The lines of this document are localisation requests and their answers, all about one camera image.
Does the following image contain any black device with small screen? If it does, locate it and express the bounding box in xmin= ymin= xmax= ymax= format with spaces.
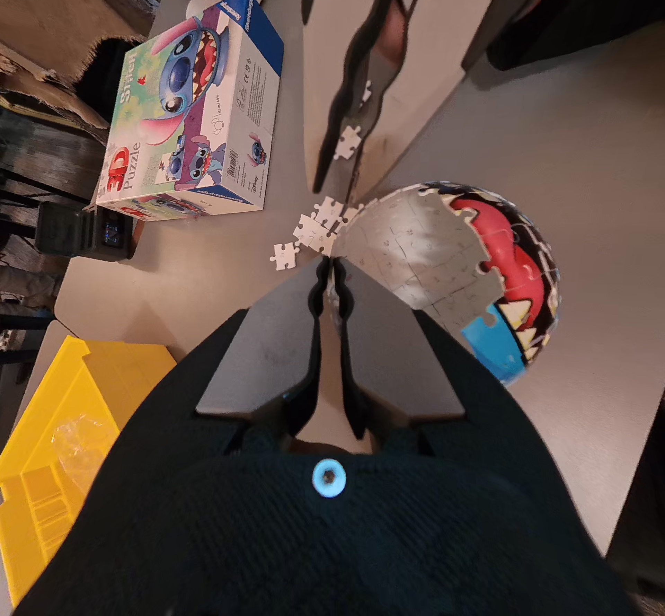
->
xmin=35 ymin=202 xmax=137 ymax=262

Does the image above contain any cartoon printed puzzle box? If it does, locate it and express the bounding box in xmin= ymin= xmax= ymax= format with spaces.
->
xmin=96 ymin=0 xmax=285 ymax=222

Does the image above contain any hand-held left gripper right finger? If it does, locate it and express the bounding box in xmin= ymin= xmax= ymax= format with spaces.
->
xmin=334 ymin=257 xmax=466 ymax=443

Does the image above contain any yellow plastic bin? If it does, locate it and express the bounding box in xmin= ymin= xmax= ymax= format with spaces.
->
xmin=0 ymin=335 xmax=177 ymax=609

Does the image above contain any person's right hand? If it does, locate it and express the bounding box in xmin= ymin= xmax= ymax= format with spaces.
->
xmin=378 ymin=0 xmax=410 ymax=61

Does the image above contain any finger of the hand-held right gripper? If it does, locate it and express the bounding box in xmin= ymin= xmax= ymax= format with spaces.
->
xmin=344 ymin=0 xmax=513 ymax=207
xmin=303 ymin=0 xmax=402 ymax=194

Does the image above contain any blue puzzle ball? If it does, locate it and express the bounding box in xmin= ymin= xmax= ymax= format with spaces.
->
xmin=332 ymin=182 xmax=562 ymax=387

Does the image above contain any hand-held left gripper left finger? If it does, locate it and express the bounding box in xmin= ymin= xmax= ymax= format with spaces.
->
xmin=196 ymin=256 xmax=332 ymax=439

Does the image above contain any person's right forearm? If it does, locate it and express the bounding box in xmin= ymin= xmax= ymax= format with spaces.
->
xmin=488 ymin=0 xmax=665 ymax=72

